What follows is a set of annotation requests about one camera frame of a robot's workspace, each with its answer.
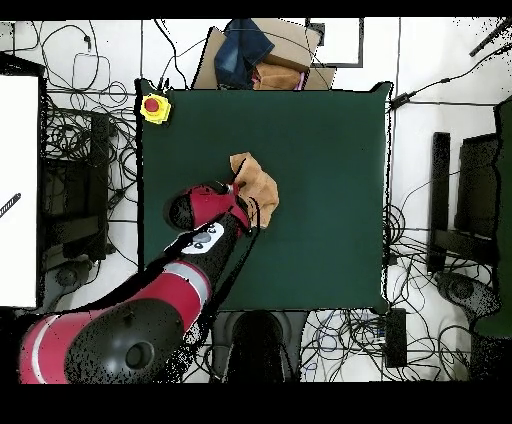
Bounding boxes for black floor base foot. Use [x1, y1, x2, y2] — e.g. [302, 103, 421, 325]
[43, 258, 95, 309]
[434, 270, 503, 323]

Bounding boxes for striped black rod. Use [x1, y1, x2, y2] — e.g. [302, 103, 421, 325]
[0, 192, 22, 220]

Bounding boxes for black power strip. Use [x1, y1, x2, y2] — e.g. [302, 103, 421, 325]
[384, 308, 408, 368]

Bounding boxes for tangled black floor cables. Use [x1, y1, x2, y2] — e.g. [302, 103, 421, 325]
[11, 19, 141, 249]
[299, 199, 481, 383]

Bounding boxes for black floor stand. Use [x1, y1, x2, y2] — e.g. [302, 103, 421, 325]
[426, 131, 501, 275]
[39, 111, 111, 261]

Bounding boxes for dark green table cloth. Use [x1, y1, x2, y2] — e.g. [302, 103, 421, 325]
[134, 78, 394, 315]

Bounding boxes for brown cardboard box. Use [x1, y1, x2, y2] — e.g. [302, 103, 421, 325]
[190, 17, 338, 92]

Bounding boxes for orange folded cloth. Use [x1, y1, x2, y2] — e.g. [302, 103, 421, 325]
[252, 61, 307, 92]

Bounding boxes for tan terry towel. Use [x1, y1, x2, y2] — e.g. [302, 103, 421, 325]
[228, 151, 280, 230]

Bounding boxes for yellow emergency stop button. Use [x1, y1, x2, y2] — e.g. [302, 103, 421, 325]
[139, 93, 172, 125]

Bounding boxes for thin black rectangular frame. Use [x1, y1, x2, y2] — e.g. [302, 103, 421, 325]
[304, 17, 365, 68]

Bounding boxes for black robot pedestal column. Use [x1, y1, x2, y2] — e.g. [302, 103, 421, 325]
[211, 309, 309, 383]

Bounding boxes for blue denim jeans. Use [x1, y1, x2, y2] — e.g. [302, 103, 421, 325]
[213, 17, 276, 90]

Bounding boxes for black power adapter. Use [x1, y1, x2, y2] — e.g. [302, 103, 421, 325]
[389, 91, 418, 110]

